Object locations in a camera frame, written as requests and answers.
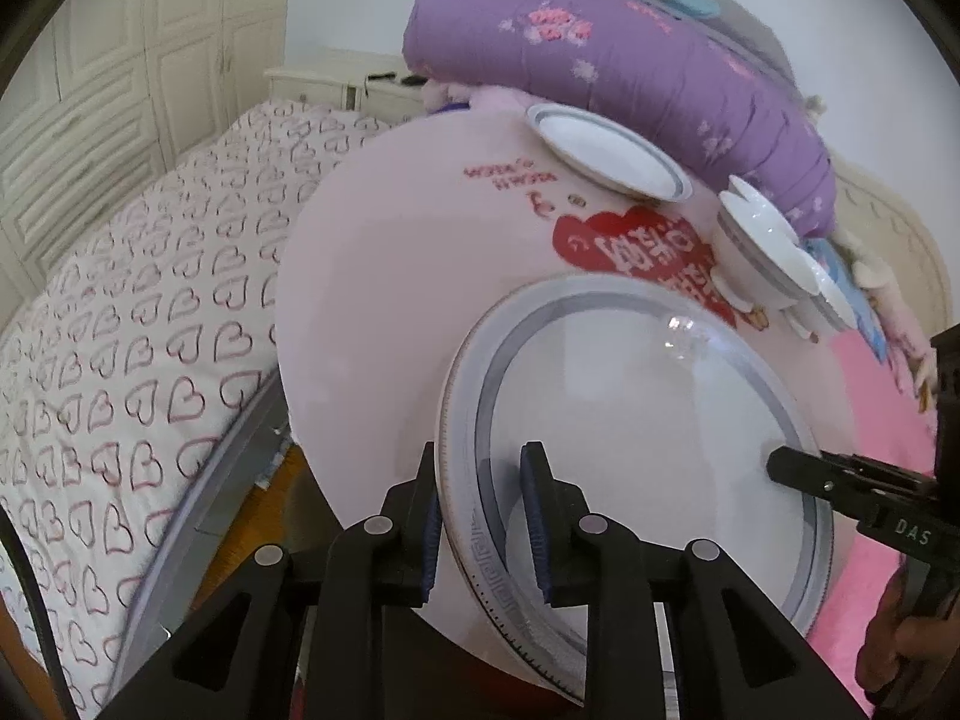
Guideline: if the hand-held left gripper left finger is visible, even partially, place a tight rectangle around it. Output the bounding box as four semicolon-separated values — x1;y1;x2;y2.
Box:
97;441;443;720

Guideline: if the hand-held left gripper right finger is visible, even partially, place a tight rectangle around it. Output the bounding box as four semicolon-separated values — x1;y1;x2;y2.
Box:
519;441;875;720

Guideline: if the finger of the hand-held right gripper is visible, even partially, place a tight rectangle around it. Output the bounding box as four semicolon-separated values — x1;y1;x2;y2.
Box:
765;444;938;520

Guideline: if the large grey-rimmed plate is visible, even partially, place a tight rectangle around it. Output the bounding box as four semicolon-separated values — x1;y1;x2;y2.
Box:
435;274;835;706

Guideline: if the white round bowl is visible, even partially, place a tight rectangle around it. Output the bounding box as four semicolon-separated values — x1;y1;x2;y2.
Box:
711;211;762;310

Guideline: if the small grey-rimmed plate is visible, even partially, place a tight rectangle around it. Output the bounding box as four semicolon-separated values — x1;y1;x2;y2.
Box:
525;103;695;203

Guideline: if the person's right hand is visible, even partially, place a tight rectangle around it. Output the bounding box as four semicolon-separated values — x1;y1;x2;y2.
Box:
859;566;925;700

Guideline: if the pink fleece blanket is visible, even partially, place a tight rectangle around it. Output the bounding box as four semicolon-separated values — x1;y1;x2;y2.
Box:
806;330;947;646

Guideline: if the flower-shaped white dish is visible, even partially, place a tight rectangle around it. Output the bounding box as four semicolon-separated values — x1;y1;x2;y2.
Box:
718;175;827;295
784;268;857;340

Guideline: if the blue patterned pillow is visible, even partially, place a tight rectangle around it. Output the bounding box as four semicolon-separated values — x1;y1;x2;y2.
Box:
810;238;895;355

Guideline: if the white plush toy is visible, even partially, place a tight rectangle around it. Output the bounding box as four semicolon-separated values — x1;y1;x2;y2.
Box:
840;231;910;295

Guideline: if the round pink printed table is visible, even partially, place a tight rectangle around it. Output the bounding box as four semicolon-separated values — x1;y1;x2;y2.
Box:
274;105;863;691

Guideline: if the cream headboard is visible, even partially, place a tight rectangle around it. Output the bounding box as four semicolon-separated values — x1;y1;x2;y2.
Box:
831;157;960;331

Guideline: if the white heart-print bed sheet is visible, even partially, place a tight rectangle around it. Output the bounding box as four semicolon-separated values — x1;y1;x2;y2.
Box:
0;101;391;713

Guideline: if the light pink folded blanket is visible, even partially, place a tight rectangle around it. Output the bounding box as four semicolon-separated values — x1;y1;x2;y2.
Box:
420;82;530;119

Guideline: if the purple floral quilt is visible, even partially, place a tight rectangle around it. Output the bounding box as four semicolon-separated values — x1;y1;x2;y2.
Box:
403;0;837;237

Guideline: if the grey patterned blanket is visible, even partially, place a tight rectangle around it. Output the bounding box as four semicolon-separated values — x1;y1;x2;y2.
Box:
544;0;800;83

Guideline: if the white nightstand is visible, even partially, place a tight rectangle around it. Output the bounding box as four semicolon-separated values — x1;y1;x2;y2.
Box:
264;49;436;121

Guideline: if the white panelled wardrobe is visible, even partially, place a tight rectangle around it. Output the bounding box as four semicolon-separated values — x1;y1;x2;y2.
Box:
0;0;290;278

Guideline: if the grey curved rail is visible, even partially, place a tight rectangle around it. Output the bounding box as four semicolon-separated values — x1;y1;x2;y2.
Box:
111;367;295;691

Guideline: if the black cable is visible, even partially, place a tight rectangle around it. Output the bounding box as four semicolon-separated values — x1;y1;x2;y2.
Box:
0;514;57;720

